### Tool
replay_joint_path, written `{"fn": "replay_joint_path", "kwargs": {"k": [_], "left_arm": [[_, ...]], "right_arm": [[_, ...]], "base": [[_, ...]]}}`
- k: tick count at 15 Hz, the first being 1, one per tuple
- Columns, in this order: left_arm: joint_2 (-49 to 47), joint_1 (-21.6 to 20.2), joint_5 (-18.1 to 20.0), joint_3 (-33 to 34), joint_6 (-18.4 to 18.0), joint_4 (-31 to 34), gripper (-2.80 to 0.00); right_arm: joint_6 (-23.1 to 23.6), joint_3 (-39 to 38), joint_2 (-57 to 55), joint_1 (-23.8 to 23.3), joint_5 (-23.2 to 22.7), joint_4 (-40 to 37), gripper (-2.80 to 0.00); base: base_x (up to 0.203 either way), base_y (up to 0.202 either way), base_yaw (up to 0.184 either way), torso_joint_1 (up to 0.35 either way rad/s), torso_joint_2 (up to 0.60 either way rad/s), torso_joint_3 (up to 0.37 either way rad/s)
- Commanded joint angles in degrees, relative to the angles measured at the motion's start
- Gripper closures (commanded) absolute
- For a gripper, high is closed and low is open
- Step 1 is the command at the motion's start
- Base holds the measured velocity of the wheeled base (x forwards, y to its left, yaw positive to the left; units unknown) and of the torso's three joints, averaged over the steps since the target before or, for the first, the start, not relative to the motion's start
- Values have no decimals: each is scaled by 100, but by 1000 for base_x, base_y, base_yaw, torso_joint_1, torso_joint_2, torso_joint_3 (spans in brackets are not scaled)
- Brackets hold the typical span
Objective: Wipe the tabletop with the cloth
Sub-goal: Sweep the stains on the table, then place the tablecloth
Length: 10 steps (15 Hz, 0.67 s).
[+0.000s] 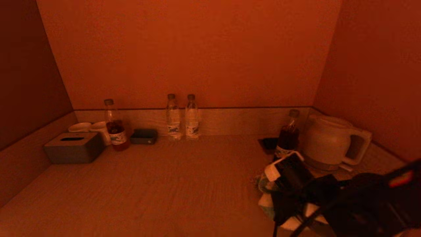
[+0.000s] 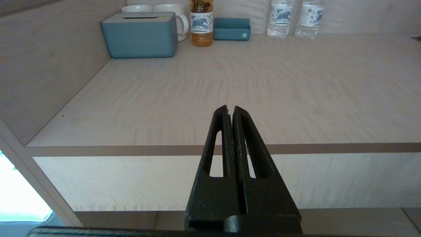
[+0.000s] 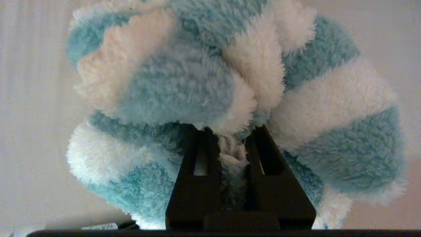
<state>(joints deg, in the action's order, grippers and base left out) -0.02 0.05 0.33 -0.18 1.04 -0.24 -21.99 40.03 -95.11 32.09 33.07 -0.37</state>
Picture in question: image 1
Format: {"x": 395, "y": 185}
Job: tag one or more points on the green white striped towel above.
{"x": 264, "y": 197}

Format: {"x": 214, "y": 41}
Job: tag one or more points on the clear water bottle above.
{"x": 173, "y": 124}
{"x": 192, "y": 124}

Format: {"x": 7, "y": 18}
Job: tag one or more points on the white electric kettle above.
{"x": 327, "y": 138}

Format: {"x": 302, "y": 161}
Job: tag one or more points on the full tea bottle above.
{"x": 288, "y": 138}

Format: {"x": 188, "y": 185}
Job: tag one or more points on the white kettle base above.
{"x": 324, "y": 167}

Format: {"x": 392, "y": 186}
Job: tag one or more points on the red black right robot arm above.
{"x": 371, "y": 204}

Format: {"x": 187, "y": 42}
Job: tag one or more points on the grey-blue tissue box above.
{"x": 74, "y": 151}

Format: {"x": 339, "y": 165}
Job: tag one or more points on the half-full tea bottle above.
{"x": 117, "y": 137}

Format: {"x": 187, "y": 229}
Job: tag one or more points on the white cup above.
{"x": 80, "y": 127}

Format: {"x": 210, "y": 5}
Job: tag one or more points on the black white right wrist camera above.
{"x": 289, "y": 168}

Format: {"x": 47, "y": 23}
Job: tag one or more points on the small dark coaster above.
{"x": 268, "y": 144}

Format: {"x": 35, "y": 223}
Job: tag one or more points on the small teal tray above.
{"x": 144, "y": 137}

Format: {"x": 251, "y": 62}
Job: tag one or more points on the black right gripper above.
{"x": 296, "y": 197}

